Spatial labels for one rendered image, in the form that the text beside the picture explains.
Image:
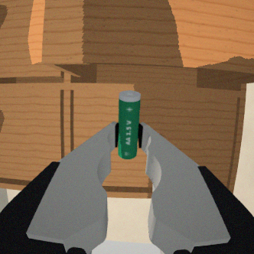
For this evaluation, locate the brown wooden chest of drawers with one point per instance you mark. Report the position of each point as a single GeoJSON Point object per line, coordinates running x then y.
{"type": "Point", "coordinates": [73, 83]}

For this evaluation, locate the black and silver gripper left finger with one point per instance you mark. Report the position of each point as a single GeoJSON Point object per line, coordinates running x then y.
{"type": "Point", "coordinates": [65, 206]}

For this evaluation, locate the green aa battery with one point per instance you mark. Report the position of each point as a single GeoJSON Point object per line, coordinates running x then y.
{"type": "Point", "coordinates": [129, 108]}

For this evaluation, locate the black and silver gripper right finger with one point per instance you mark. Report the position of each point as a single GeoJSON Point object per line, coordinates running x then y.
{"type": "Point", "coordinates": [191, 208]}

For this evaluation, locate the brown wooden drawer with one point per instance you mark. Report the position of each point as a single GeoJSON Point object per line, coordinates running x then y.
{"type": "Point", "coordinates": [201, 126]}
{"type": "Point", "coordinates": [208, 35]}
{"type": "Point", "coordinates": [31, 131]}
{"type": "Point", "coordinates": [21, 36]}

